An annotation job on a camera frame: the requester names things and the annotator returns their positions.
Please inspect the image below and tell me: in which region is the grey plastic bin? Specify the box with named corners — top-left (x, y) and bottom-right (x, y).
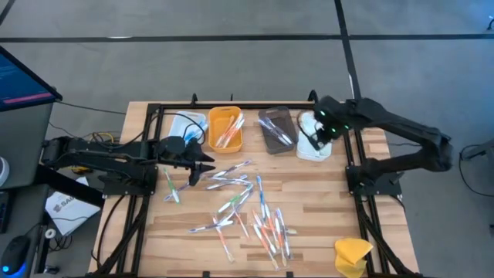
top-left (257, 106), bottom-right (298, 155)

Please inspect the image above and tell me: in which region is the black computer mouse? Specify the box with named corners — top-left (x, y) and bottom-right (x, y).
top-left (0, 235), bottom-right (30, 277)

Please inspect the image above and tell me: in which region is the grey desk cabinet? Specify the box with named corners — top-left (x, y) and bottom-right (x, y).
top-left (0, 102), bottom-right (54, 190)

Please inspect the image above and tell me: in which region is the white round device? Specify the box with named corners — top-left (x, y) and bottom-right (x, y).
top-left (0, 156), bottom-right (10, 188)

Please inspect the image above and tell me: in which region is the yellow cloth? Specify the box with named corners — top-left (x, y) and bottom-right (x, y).
top-left (333, 237), bottom-right (374, 278)

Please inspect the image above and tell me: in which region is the computer monitor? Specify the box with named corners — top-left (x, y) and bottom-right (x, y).
top-left (0, 45), bottom-right (63, 113)

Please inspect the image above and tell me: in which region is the white plastic bin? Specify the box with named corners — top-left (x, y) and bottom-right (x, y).
top-left (168, 110), bottom-right (208, 146)
top-left (296, 110), bottom-right (333, 162)

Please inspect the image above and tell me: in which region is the orange toothbrush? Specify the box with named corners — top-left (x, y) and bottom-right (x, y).
top-left (215, 115), bottom-right (236, 148)
top-left (225, 118), bottom-right (246, 148)
top-left (274, 215), bottom-right (289, 267)
top-left (252, 223), bottom-right (281, 271)
top-left (263, 203), bottom-right (279, 254)
top-left (233, 210), bottom-right (251, 239)
top-left (222, 114), bottom-right (245, 147)
top-left (211, 215), bottom-right (235, 263)
top-left (252, 208), bottom-right (271, 232)

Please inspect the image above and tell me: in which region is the black cable bundle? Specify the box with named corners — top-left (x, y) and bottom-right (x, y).
top-left (79, 133), bottom-right (117, 152)

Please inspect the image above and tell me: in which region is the white printed booklet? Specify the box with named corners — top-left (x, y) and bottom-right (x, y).
top-left (45, 191), bottom-right (102, 237)

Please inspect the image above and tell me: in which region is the blue toothbrush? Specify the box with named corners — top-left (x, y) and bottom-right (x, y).
top-left (183, 127), bottom-right (201, 144)
top-left (256, 175), bottom-right (268, 222)
top-left (184, 122), bottom-right (208, 143)
top-left (191, 119), bottom-right (209, 138)
top-left (187, 120), bottom-right (209, 141)

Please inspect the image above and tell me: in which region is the black keyboard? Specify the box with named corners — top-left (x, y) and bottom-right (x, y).
top-left (0, 191), bottom-right (11, 234)

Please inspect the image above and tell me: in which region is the grey chair leg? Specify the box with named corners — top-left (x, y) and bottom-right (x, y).
top-left (461, 138), bottom-right (494, 161)

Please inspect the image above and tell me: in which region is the black floor cable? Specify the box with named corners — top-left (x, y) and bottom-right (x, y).
top-left (458, 143), bottom-right (494, 198)

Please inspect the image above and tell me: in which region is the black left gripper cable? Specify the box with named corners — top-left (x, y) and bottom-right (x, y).
top-left (115, 111), bottom-right (207, 150)

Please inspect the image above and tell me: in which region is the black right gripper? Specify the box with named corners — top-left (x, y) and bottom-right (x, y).
top-left (313, 95), bottom-right (351, 150)

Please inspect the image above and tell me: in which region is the thick black base cable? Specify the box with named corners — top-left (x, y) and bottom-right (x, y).
top-left (95, 194), bottom-right (127, 267)

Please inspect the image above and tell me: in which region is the orange plastic bin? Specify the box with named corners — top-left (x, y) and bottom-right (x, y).
top-left (207, 106), bottom-right (245, 154)

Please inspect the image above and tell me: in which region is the yellow cable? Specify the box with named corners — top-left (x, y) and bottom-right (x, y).
top-left (92, 131), bottom-right (116, 143)

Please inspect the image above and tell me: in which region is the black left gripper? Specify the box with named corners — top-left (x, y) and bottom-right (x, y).
top-left (181, 137), bottom-right (216, 187)

